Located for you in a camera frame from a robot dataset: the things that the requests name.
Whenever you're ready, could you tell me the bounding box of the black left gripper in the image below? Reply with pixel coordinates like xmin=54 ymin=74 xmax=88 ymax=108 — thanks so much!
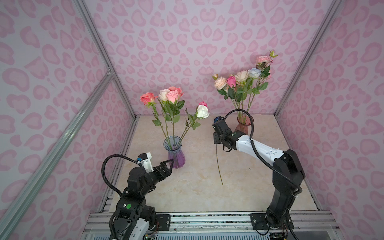
xmin=140 ymin=158 xmax=173 ymax=198

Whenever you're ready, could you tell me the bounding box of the red grey glass vase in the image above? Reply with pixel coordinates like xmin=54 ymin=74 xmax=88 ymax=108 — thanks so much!
xmin=235 ymin=113 xmax=254 ymax=135

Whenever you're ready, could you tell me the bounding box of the purple blue glass vase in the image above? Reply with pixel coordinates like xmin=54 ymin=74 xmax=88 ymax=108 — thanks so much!
xmin=163 ymin=136 xmax=186 ymax=169

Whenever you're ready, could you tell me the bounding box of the magenta rose stem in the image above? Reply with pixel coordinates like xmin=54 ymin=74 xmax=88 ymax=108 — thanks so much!
xmin=199 ymin=101 xmax=208 ymax=107

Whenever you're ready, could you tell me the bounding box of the peach rose stem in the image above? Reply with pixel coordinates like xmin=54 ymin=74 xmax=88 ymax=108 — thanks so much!
xmin=213 ymin=74 xmax=235 ymax=109

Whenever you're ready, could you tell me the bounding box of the dark pink rose stem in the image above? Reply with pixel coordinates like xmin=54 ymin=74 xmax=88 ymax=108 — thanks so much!
xmin=227 ymin=76 xmax=243 ymax=109

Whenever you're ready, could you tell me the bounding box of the cream white rose stem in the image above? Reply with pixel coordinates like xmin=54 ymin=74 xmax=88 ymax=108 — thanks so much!
xmin=235 ymin=71 xmax=249 ymax=85

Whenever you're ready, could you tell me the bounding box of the white blue rose stem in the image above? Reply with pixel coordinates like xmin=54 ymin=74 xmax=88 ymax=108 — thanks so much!
xmin=249 ymin=67 xmax=270 ymax=95

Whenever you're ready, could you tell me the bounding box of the light pink rose stem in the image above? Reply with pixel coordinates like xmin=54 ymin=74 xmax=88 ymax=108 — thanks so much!
xmin=255 ymin=50 xmax=278 ymax=79

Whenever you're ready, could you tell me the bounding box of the white bud rose stem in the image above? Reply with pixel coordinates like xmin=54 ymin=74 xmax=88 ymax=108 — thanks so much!
xmin=180 ymin=105 xmax=210 ymax=141

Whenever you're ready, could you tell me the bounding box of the coral red rose stem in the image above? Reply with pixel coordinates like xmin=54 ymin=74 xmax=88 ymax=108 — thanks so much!
xmin=167 ymin=87 xmax=183 ymax=102

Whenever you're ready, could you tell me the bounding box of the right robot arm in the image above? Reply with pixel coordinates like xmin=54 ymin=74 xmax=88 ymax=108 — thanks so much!
xmin=213 ymin=117 xmax=306 ymax=231

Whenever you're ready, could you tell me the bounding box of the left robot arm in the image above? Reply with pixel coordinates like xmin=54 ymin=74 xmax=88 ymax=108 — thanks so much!
xmin=101 ymin=155 xmax=174 ymax=240

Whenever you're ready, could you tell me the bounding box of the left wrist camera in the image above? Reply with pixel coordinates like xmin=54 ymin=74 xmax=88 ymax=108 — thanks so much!
xmin=137 ymin=153 xmax=154 ymax=174

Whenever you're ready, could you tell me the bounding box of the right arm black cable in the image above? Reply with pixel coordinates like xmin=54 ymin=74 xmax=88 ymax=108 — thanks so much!
xmin=223 ymin=108 xmax=304 ymax=240

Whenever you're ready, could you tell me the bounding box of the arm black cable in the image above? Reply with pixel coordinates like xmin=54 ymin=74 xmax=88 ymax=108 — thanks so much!
xmin=101 ymin=154 xmax=139 ymax=240
xmin=223 ymin=108 xmax=304 ymax=240

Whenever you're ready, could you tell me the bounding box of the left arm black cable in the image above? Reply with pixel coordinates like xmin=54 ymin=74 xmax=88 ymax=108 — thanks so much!
xmin=101 ymin=154 xmax=139 ymax=240

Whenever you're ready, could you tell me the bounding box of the aluminium frame post left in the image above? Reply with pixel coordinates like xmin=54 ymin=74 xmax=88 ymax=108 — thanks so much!
xmin=73 ymin=0 xmax=137 ymax=120

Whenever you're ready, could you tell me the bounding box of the aluminium frame post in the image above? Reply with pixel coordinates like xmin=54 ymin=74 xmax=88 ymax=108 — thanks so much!
xmin=73 ymin=0 xmax=137 ymax=120
xmin=274 ymin=0 xmax=344 ymax=119

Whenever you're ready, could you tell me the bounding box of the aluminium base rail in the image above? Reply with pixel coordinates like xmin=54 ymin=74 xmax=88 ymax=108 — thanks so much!
xmin=81 ymin=211 xmax=344 ymax=240

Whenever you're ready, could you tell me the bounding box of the aluminium diagonal frame bar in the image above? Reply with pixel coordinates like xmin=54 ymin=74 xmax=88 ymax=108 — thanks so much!
xmin=1 ymin=73 xmax=113 ymax=240

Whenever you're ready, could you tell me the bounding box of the aluminium frame post right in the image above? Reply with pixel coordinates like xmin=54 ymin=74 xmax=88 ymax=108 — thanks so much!
xmin=274 ymin=0 xmax=344 ymax=119

